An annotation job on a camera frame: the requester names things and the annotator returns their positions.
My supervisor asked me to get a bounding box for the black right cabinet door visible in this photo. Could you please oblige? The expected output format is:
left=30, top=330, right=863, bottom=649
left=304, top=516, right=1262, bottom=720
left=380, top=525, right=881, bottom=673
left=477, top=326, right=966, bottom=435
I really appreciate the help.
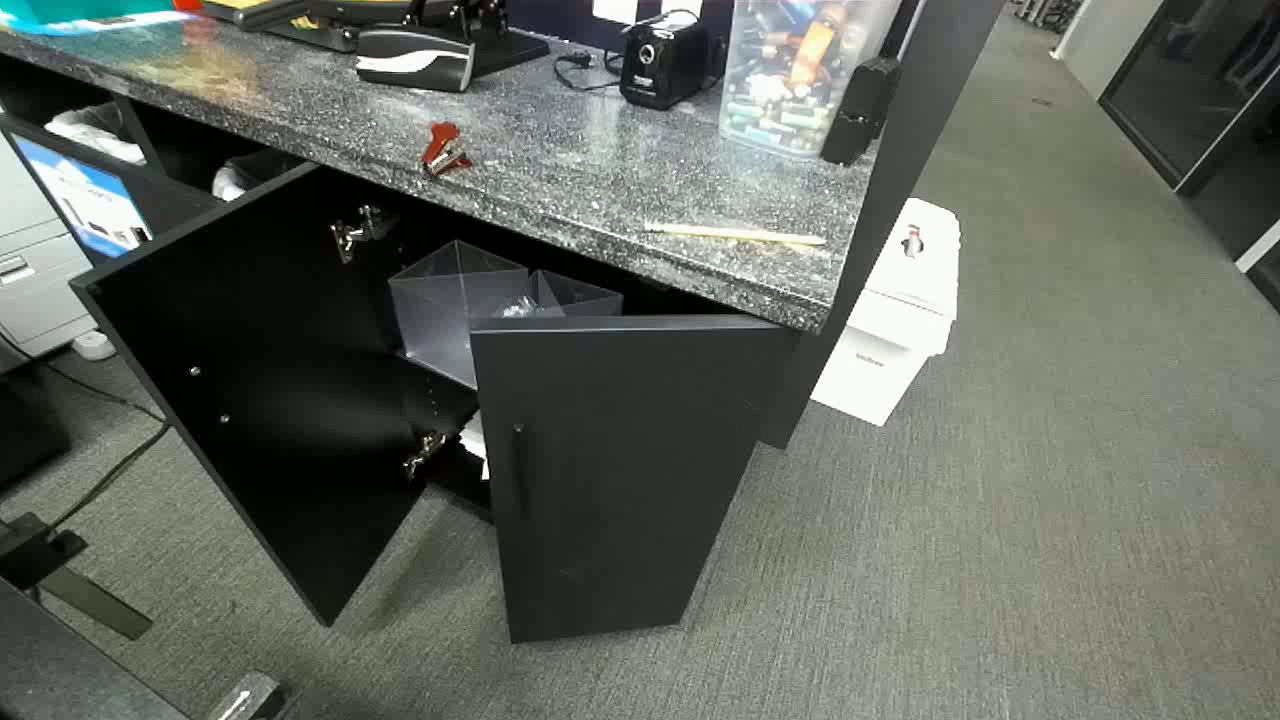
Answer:
left=473, top=317, right=790, bottom=642

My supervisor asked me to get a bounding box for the black cabinet door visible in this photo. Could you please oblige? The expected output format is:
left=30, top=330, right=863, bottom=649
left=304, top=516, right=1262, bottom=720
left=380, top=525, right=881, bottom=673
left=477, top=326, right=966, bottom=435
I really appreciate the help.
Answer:
left=78, top=162, right=477, bottom=624
left=473, top=317, right=790, bottom=642

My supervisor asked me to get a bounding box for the lower metal door hinge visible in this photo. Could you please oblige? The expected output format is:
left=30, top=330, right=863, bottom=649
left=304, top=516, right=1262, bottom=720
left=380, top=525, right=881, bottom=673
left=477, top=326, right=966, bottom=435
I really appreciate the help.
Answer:
left=402, top=430, right=453, bottom=479

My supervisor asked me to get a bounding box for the metal door hinge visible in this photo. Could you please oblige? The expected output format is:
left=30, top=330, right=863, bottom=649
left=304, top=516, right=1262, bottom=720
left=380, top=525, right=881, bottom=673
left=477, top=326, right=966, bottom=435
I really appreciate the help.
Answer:
left=402, top=430, right=453, bottom=479
left=327, top=205, right=393, bottom=263

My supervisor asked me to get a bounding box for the upper metal door hinge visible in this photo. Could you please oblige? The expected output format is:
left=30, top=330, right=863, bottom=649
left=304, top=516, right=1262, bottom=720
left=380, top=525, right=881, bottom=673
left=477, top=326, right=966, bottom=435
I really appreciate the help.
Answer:
left=327, top=205, right=393, bottom=263

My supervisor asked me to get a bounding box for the black left cabinet door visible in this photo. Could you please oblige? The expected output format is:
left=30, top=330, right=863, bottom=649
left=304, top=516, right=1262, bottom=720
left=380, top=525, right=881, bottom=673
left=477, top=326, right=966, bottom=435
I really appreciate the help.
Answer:
left=78, top=162, right=477, bottom=624

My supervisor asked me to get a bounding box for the black cabinet side panel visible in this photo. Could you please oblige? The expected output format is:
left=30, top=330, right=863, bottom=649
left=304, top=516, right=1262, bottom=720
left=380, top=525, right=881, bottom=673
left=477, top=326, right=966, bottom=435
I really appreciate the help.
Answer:
left=759, top=0, right=1004, bottom=449

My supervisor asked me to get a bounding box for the yellow pencil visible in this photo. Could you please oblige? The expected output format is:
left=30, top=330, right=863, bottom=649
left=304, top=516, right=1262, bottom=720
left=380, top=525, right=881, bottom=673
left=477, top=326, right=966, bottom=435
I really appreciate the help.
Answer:
left=646, top=220, right=828, bottom=249

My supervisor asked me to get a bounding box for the granite countertop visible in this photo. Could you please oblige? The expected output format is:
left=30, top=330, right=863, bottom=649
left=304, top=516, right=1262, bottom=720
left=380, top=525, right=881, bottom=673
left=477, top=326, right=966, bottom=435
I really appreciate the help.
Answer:
left=0, top=16, right=874, bottom=326

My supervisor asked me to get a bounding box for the white cardboard box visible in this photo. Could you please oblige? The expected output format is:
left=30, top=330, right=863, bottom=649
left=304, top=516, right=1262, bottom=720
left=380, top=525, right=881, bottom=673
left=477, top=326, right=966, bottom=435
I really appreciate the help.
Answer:
left=812, top=200, right=960, bottom=426

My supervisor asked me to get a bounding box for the black electric pencil sharpener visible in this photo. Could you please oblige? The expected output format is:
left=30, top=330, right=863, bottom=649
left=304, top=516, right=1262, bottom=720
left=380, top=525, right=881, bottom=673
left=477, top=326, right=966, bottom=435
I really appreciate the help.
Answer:
left=622, top=7, right=714, bottom=111

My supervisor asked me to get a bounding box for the red staple remover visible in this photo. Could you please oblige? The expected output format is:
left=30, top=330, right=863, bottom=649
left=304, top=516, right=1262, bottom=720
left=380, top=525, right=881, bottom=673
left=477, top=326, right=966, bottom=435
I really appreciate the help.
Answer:
left=421, top=120, right=473, bottom=180

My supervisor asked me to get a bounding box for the clear plastic candy jar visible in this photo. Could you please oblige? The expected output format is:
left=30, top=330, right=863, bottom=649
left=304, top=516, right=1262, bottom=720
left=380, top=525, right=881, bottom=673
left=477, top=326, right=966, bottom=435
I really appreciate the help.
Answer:
left=722, top=0, right=899, bottom=157

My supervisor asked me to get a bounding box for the black monitor stand base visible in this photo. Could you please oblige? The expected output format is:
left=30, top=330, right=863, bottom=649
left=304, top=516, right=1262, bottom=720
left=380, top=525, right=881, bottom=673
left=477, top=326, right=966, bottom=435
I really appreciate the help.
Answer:
left=266, top=0, right=547, bottom=74

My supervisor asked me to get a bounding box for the black stapler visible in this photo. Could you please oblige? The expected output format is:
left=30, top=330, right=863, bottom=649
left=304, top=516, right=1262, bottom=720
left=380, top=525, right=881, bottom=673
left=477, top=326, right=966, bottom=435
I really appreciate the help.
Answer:
left=358, top=32, right=477, bottom=92

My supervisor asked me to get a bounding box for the white printer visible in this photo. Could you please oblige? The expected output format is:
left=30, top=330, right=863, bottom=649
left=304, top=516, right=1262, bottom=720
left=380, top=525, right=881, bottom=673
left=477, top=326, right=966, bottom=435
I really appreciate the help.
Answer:
left=0, top=120, right=151, bottom=355

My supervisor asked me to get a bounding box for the black door handle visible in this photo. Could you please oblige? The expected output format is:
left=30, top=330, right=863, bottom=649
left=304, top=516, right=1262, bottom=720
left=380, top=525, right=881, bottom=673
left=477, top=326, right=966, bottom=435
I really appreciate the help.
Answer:
left=513, top=424, right=529, bottom=521

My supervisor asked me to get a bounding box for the black floor cable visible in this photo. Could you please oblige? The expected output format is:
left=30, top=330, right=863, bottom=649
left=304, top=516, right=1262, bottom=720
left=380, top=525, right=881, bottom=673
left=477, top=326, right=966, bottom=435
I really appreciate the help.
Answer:
left=25, top=355, right=175, bottom=537

